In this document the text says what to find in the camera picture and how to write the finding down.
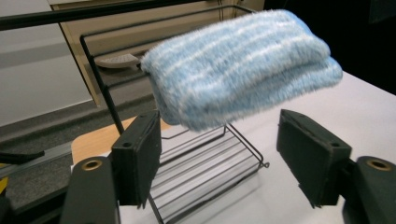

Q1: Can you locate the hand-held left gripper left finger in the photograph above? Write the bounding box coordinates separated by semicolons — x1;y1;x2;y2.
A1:
111;109;163;209

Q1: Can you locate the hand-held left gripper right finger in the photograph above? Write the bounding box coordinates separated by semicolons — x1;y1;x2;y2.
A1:
276;108;353;209

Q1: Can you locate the black wire rack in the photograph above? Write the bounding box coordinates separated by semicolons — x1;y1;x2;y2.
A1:
79;4;271;224

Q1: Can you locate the blue striped towel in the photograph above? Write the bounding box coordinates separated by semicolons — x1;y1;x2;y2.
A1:
140;8;344;133

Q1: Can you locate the white table cover board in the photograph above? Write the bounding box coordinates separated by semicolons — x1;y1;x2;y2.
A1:
118;70;396;224

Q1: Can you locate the grey chair base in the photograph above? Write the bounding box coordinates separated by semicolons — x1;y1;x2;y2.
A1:
94;52;142;70

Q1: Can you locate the white cabinet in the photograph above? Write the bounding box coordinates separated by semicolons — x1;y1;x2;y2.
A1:
0;23;94;128

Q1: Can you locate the yellow black tape strip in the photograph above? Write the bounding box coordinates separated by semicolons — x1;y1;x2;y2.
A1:
0;175;10;196

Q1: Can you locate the aluminium rail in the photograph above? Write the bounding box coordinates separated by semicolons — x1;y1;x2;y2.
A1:
0;140;75;180

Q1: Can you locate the black frame strut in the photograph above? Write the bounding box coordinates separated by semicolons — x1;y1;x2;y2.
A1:
0;149;46;166

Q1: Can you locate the black frame crossbar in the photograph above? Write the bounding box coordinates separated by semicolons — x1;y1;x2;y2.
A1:
0;0;202;32

